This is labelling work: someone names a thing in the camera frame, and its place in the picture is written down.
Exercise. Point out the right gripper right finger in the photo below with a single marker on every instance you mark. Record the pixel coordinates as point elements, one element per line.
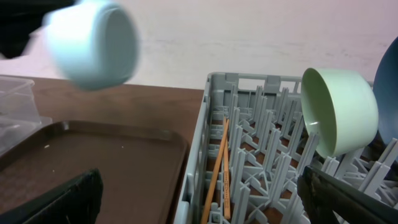
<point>324,197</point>

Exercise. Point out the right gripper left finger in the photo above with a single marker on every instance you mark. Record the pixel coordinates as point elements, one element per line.
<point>77,200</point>

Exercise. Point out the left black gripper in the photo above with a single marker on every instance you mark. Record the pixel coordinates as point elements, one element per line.
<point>19,18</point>

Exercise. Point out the white bowl light blue rim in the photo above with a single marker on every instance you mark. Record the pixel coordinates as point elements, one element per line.
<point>94,44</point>

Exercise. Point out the mint green bowl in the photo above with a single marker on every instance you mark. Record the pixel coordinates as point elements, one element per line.
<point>340,107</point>

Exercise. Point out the wooden chopstick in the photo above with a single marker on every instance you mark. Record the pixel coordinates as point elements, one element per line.
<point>209,196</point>
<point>227,210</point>

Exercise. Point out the dark blue plate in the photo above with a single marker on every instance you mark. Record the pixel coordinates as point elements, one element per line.
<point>385,91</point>

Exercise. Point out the grey dishwasher rack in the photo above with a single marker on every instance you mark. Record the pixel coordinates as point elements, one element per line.
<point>268,148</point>

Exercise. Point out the brown serving tray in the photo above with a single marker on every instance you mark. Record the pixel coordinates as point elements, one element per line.
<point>141,168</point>

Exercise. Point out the clear plastic bin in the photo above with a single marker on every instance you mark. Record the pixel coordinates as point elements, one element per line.
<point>19,115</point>

